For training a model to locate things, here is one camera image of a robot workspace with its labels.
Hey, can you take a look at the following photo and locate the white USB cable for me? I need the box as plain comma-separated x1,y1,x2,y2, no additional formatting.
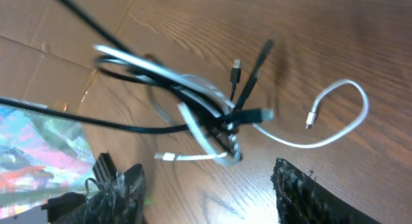
93,44,370,167

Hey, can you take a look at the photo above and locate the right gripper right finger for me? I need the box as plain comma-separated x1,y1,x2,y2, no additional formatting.
271,158,378,224

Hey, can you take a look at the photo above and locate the colourful patterned floor mat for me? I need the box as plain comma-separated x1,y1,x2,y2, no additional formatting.
1,106,96,218

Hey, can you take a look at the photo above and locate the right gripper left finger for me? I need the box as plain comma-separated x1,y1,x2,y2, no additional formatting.
53,163,146,224

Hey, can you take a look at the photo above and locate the black USB cable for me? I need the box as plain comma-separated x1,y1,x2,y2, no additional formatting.
0,0,275,154

